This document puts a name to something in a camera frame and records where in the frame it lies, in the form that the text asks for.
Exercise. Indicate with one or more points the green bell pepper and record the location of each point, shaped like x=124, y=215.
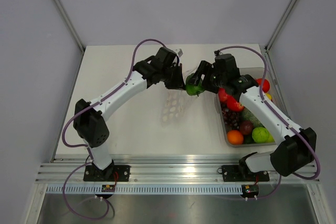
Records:
x=192, y=89

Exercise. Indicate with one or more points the clear plastic food bin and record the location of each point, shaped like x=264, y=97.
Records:
x=255, y=73

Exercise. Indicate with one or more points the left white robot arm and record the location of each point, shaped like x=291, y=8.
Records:
x=91, y=117

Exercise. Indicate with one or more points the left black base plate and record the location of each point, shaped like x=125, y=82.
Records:
x=120, y=172

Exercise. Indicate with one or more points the dark purple plum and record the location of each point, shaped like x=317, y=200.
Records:
x=246, y=127

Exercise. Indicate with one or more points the yellow pear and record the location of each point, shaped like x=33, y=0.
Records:
x=268, y=96

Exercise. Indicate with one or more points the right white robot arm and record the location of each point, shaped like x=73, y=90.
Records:
x=295, y=145

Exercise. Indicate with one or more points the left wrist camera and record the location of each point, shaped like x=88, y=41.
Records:
x=179, y=52

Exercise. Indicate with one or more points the right aluminium frame post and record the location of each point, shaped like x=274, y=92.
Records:
x=280, y=25

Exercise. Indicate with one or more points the lime green fruit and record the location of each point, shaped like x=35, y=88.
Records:
x=260, y=135

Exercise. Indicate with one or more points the orange fruit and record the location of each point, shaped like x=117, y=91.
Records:
x=235, y=137

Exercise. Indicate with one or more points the left aluminium frame post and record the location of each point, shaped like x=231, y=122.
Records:
x=69, y=25

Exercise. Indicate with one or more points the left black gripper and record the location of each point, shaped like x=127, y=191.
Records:
x=179, y=84

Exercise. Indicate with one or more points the aluminium mounting rail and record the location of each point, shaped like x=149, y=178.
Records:
x=175, y=169

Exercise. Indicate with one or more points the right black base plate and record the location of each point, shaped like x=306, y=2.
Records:
x=232, y=173

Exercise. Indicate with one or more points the dark grape bunch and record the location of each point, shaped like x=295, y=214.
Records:
x=231, y=118

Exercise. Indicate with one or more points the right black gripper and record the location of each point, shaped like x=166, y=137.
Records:
x=202, y=69

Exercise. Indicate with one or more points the small red tomato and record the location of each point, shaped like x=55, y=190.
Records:
x=222, y=95

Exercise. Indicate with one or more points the aluminium frame post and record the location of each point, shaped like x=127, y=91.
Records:
x=69, y=25
x=280, y=25

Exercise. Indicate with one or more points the clear dotted zip bag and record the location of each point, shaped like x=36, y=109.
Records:
x=175, y=106

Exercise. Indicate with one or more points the white slotted cable duct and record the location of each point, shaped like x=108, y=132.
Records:
x=124, y=189

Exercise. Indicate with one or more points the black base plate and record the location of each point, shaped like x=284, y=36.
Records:
x=232, y=173
x=120, y=172

